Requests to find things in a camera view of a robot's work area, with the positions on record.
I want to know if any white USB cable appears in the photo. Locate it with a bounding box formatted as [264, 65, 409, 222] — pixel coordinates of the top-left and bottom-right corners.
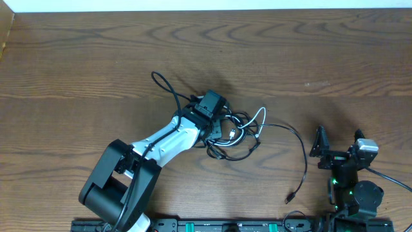
[212, 106, 267, 148]

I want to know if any black USB cable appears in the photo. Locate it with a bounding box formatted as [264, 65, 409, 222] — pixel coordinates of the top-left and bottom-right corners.
[225, 111, 308, 205]

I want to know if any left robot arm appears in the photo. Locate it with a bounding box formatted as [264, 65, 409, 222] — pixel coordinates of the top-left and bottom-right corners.
[79, 90, 227, 231]

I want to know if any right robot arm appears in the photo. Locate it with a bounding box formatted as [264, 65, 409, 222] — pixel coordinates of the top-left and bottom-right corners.
[310, 126, 384, 231]

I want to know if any right camera black cable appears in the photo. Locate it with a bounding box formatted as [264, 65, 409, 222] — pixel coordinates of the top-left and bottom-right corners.
[365, 166, 412, 232]

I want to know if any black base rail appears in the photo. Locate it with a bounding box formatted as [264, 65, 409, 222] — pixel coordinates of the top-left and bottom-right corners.
[70, 211, 395, 232]

